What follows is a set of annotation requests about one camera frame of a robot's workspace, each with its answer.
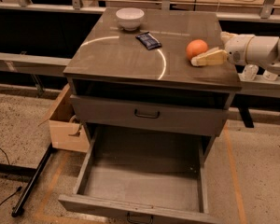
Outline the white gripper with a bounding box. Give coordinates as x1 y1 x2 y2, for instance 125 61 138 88
190 32 255 67

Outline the orange fruit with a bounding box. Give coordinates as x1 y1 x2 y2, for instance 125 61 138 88
186 39 208 60

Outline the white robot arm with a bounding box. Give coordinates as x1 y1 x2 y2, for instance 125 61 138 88
190 32 280 76

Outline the grey drawer cabinet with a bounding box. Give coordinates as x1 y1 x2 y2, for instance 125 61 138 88
64 8 241 159

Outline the closed grey drawer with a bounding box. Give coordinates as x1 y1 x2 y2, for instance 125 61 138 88
70 95 228 136

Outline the open grey bottom drawer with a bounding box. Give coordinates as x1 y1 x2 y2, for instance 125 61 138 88
59 125 222 224

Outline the clear sanitizer bottle left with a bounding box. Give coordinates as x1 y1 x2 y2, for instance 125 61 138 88
241 64 259 81

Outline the clear sanitizer bottle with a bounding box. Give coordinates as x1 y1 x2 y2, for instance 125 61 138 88
241 64 259 81
263 70 278 81

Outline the clear sanitizer bottle right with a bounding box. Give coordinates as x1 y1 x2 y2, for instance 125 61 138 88
263 70 278 81

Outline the dark blue snack packet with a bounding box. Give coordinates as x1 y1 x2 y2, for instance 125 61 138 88
135 32 161 50

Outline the white bowl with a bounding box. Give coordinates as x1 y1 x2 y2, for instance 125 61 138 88
116 7 145 31

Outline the cardboard box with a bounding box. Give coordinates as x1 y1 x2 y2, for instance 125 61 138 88
40 84 90 153

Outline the black metal floor bar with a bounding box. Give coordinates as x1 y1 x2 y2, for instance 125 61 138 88
11 144 54 217

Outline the grey metal rail shelf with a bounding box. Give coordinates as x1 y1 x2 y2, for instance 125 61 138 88
0 52 70 77

